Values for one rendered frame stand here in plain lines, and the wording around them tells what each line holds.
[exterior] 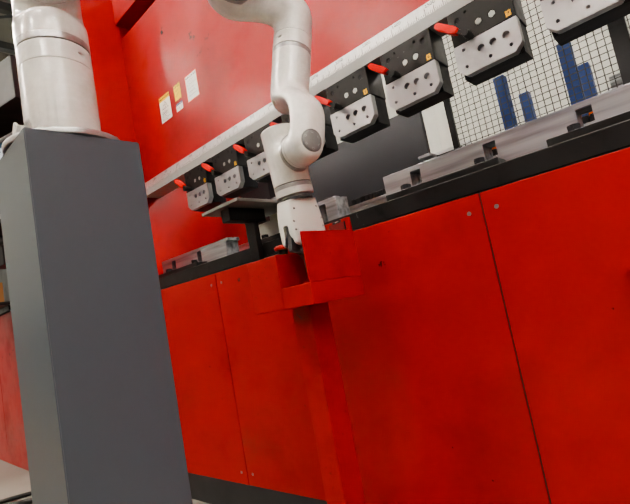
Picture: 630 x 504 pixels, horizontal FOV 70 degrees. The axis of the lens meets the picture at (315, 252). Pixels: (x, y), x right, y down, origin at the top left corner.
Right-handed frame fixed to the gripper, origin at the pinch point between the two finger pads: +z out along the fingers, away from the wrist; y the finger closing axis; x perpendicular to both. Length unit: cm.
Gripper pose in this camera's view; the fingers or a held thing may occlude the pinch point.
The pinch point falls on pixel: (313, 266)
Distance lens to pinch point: 98.6
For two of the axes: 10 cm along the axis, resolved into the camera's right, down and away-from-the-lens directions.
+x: 6.8, -2.0, -7.1
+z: 2.4, 9.7, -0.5
